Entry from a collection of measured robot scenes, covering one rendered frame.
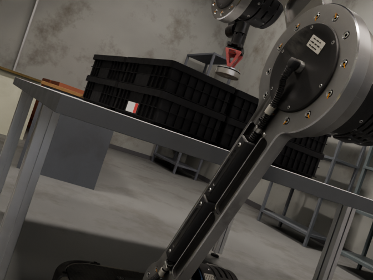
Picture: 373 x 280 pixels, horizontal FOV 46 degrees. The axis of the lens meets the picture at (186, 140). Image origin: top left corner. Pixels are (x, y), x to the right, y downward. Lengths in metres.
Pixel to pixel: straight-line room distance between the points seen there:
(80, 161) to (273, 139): 3.11
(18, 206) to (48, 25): 6.76
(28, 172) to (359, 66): 1.12
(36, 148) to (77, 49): 6.77
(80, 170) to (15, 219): 2.28
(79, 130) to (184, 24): 5.46
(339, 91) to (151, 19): 8.00
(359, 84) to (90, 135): 3.22
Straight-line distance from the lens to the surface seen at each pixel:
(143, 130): 0.98
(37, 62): 8.14
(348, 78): 0.72
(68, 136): 3.79
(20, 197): 1.55
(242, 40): 1.90
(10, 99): 5.63
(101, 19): 8.37
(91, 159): 3.82
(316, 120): 0.73
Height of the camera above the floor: 0.70
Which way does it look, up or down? 1 degrees down
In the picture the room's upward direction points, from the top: 19 degrees clockwise
